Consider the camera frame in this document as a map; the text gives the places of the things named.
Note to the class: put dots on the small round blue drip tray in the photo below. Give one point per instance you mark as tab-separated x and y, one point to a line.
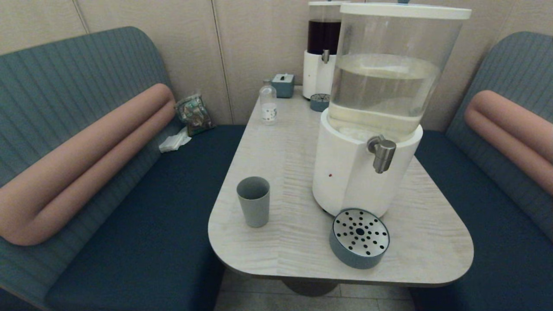
319	104

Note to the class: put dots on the metal water dispenser tap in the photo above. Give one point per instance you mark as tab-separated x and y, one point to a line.
383	155

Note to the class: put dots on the small metal drink dispenser tap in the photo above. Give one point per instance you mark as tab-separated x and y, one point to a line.
325	56

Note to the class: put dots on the blue tissue box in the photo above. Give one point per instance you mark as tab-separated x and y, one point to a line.
283	86

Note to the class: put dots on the small clear plastic bottle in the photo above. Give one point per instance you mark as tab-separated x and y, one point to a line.
268	108

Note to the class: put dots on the grey-blue plastic cup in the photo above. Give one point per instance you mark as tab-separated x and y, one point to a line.
255	207

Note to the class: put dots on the white water dispenser lid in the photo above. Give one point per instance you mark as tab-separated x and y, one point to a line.
402	11

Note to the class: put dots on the table pedestal base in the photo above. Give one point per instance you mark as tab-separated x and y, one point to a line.
309	287

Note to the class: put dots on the dark drink dispenser white base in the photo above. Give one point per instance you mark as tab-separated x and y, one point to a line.
315	75

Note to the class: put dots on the pink bolster cushion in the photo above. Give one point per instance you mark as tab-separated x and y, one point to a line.
86	164
510	125

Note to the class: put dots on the clear water dispenser white base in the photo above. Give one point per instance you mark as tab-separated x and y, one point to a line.
345	172

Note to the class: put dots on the crumpled white napkin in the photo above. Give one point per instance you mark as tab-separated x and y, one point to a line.
173	142

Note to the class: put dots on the crumpled snack bag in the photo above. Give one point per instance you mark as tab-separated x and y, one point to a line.
194	114

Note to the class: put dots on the round blue perforated drip tray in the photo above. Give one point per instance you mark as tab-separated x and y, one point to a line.
358	255

